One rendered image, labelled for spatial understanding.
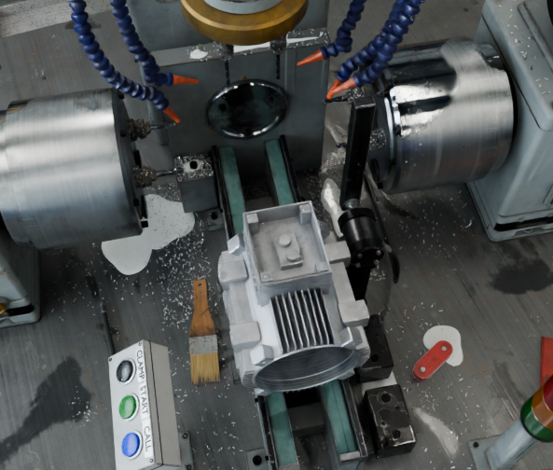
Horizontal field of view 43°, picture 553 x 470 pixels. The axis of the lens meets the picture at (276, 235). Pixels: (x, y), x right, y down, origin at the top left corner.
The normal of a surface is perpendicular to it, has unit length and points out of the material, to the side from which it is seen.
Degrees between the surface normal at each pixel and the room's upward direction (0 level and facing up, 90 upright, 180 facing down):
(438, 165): 81
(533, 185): 90
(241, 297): 0
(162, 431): 54
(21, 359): 0
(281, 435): 0
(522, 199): 90
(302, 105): 90
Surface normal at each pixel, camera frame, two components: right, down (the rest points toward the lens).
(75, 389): 0.00, -0.52
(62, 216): 0.18, 0.65
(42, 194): 0.15, 0.31
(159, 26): 0.19, 0.84
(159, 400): 0.79, -0.44
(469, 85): 0.06, -0.20
